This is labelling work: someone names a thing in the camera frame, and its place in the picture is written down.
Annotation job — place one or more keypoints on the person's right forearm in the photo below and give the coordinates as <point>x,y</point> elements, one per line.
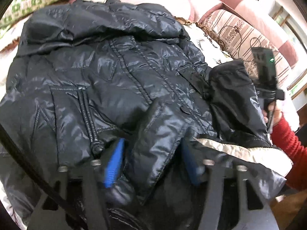
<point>290,146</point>

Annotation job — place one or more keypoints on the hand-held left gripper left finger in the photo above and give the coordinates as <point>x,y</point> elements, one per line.
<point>115,163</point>

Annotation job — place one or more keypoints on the wooden framed window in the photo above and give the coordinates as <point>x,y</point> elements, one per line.
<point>292,36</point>

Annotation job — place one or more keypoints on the green patterned pillow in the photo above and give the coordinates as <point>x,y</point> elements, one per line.
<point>28,7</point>

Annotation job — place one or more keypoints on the striped cushion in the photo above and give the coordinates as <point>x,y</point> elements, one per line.
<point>230,28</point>

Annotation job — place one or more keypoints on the black puffer jacket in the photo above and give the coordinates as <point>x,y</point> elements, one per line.
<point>108,76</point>

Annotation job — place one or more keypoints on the person's right hand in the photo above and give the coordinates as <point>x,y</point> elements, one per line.
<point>278,115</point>

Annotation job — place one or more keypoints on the white leaf print blanket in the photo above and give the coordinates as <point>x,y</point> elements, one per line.
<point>206,45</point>

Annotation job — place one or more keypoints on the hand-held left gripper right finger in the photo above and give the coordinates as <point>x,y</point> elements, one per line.
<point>191,165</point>

